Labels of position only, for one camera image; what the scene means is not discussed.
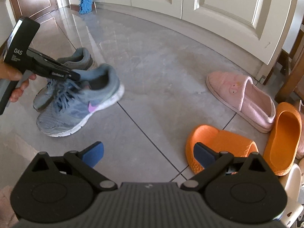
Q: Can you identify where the orange slide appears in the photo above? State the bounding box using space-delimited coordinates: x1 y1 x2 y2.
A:
263 102 302 177
185 125 258 174

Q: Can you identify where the blue sneaker with pink logo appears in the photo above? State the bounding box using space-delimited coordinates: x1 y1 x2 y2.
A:
37 63 125 137

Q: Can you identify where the cream heart slide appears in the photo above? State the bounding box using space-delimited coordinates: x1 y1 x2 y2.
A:
279 158 303 201
280 197 303 227

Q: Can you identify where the person left hand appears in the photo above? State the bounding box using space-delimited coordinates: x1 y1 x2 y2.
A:
0 58 37 102

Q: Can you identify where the pink slipper on foot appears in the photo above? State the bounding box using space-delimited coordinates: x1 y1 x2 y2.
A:
0 185 18 228

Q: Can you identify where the brown wooden shoe rack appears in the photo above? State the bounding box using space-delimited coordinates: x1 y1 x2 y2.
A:
275 22 303 103

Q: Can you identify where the white panelled door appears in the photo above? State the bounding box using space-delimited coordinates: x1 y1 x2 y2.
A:
94 0 297 79

